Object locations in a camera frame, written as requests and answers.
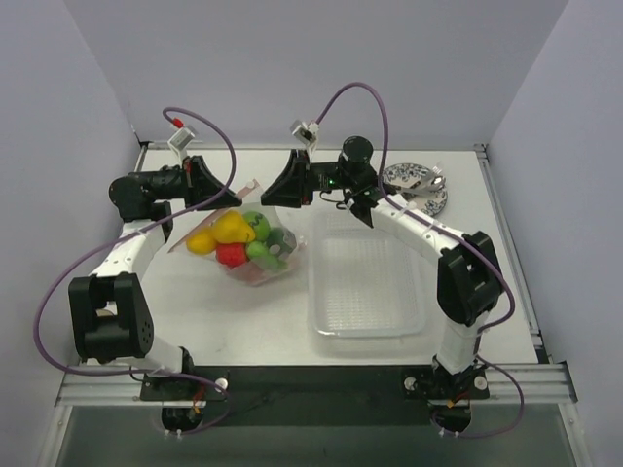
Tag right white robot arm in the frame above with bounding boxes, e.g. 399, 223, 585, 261
261, 136, 502, 397

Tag blue patterned plate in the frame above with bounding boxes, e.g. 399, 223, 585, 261
383, 162, 448, 217

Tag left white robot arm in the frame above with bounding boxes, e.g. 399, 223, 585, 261
68, 156, 241, 400

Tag red fake tomato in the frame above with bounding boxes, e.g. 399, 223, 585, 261
215, 243, 248, 269

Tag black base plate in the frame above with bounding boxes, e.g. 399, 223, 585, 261
139, 365, 490, 433

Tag metal spoon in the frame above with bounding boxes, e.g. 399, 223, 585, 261
397, 176, 446, 196

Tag aluminium frame rail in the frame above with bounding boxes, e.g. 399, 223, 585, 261
56, 364, 577, 407

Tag white plastic basket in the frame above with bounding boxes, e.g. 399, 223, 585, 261
308, 211, 426, 340

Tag clear zip top bag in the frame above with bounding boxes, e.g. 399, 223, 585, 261
169, 179, 305, 286

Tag yellow fake lemon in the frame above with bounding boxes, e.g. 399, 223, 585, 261
185, 230, 218, 256

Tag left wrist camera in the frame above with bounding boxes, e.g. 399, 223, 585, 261
166, 126, 198, 161

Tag metal fork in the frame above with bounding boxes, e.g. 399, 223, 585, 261
418, 165, 443, 183

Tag green fake fruit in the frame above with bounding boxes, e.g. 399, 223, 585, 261
242, 210, 271, 242

